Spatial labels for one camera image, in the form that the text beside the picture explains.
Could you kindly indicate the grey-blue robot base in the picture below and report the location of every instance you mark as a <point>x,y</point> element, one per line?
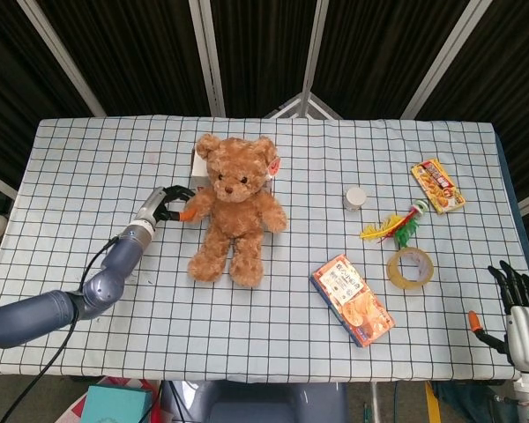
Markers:
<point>269,405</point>

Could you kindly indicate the yellow curry box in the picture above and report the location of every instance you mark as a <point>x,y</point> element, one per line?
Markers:
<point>438,185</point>

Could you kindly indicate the white cardboard box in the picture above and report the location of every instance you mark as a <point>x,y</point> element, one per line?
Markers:
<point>199,169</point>

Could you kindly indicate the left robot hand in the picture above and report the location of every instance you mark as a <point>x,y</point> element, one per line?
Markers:
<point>152,207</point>

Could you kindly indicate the black folding screen white frames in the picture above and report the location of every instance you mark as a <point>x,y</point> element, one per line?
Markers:
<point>136,53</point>

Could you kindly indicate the yellow tape roll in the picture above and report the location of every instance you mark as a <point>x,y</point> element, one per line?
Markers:
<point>394,275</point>

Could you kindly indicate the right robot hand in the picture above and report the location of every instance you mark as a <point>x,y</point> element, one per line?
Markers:
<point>526,326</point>

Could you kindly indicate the brown plush teddy bear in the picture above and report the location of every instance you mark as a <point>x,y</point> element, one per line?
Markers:
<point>236,211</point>

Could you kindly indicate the white black grid tablecloth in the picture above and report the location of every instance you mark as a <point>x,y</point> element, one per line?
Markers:
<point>158,317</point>

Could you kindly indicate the orange blue cookie box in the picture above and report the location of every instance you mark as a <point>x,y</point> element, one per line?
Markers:
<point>352,299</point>

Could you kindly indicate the teal box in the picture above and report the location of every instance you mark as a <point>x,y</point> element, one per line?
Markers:
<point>114,403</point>

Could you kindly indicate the colourful feather shuttlecock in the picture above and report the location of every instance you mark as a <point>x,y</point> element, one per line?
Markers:
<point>404,227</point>

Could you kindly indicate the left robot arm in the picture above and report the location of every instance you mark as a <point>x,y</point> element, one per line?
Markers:
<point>110,273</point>

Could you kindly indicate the small white jar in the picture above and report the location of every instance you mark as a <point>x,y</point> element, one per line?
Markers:
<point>355,198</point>

